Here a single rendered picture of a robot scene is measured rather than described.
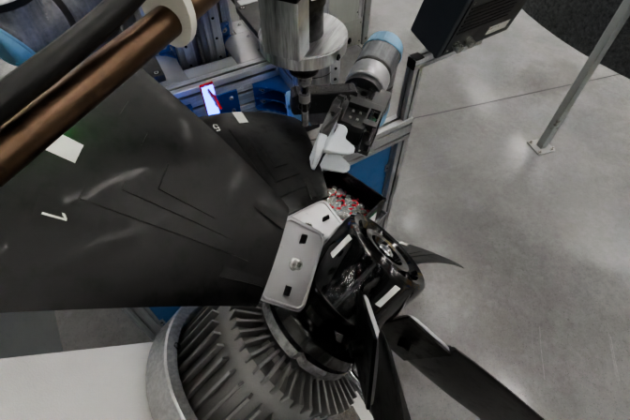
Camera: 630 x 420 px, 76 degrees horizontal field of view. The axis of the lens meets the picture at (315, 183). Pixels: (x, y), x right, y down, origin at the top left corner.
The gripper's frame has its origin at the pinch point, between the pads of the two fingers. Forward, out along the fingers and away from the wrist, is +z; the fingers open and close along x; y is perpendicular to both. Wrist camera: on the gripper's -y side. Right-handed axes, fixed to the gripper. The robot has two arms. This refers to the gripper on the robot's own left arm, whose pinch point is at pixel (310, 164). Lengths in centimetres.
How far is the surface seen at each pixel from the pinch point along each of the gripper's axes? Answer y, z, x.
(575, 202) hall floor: 105, -120, 108
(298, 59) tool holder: 2.1, 14.7, -29.9
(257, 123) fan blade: -11.4, -4.7, 0.7
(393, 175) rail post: 14, -50, 55
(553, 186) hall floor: 95, -128, 109
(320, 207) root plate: 4.3, 7.5, -1.4
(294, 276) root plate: 5.8, 20.7, -7.8
